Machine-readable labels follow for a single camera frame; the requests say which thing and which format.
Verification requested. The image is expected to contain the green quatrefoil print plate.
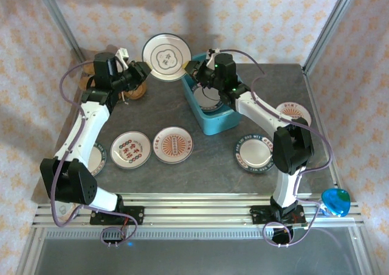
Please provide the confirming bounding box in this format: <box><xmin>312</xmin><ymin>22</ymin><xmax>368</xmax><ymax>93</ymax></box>
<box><xmin>142</xmin><ymin>33</ymin><xmax>193</xmax><ymax>83</ymax></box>

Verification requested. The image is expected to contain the dark green lettered rim plate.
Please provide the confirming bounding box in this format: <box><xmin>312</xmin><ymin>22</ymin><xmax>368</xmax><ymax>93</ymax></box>
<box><xmin>86</xmin><ymin>141</ymin><xmax>108</xmax><ymax>178</ymax></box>
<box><xmin>233</xmin><ymin>134</ymin><xmax>276</xmax><ymax>174</ymax></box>
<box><xmin>187</xmin><ymin>85</ymin><xmax>232</xmax><ymax>114</ymax></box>

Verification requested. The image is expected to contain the red green dots print plate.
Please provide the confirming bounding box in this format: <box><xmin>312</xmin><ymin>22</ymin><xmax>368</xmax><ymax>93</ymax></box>
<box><xmin>110</xmin><ymin>131</ymin><xmax>152</xmax><ymax>169</ymax></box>

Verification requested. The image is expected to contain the teal plastic bin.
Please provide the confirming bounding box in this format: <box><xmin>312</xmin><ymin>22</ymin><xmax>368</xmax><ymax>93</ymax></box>
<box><xmin>181</xmin><ymin>53</ymin><xmax>243</xmax><ymax>136</ymax></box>

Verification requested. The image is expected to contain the orange sunburst print plate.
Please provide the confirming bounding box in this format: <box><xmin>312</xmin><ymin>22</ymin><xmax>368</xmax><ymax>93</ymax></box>
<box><xmin>153</xmin><ymin>127</ymin><xmax>195</xmax><ymax>165</ymax></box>
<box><xmin>275</xmin><ymin>100</ymin><xmax>313</xmax><ymax>128</ymax></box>

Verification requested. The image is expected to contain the white round dish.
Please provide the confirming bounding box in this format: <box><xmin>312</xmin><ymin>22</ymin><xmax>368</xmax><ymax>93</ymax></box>
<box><xmin>55</xmin><ymin>202</ymin><xmax>82</xmax><ymax>225</ymax></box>

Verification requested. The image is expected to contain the blue green translucent plastic object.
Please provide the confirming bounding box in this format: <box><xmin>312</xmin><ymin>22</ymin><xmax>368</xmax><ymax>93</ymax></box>
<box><xmin>321</xmin><ymin>188</ymin><xmax>351</xmax><ymax>218</ymax></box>

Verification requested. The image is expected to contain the grey metal shelf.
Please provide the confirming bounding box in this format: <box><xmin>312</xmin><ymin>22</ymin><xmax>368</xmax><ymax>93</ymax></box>
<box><xmin>16</xmin><ymin>226</ymin><xmax>374</xmax><ymax>275</ymax></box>

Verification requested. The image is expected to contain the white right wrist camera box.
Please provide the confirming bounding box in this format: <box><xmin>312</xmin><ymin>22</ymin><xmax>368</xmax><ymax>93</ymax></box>
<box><xmin>207</xmin><ymin>47</ymin><xmax>220</xmax><ymax>68</ymax></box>

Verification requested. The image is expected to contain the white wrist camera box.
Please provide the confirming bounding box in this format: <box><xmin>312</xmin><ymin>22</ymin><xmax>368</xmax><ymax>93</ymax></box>
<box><xmin>207</xmin><ymin>47</ymin><xmax>220</xmax><ymax>68</ymax></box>
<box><xmin>116</xmin><ymin>47</ymin><xmax>130</xmax><ymax>65</ymax></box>

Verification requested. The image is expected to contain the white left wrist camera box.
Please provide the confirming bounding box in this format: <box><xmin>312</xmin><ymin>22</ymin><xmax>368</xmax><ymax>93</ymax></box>
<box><xmin>116</xmin><ymin>47</ymin><xmax>130</xmax><ymax>65</ymax></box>

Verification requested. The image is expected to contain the aluminium frame post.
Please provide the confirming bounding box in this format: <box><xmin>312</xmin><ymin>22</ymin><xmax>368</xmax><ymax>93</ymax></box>
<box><xmin>302</xmin><ymin>0</ymin><xmax>362</xmax><ymax>75</ymax></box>
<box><xmin>33</xmin><ymin>0</ymin><xmax>88</xmax><ymax>63</ymax></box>

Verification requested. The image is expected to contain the aluminium side rail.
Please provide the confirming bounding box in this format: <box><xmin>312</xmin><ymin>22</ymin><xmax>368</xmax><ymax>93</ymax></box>
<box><xmin>302</xmin><ymin>64</ymin><xmax>347</xmax><ymax>193</ymax></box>

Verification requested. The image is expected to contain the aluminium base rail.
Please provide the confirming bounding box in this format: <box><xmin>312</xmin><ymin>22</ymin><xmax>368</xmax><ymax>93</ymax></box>
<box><xmin>32</xmin><ymin>194</ymin><xmax>365</xmax><ymax>228</ymax></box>

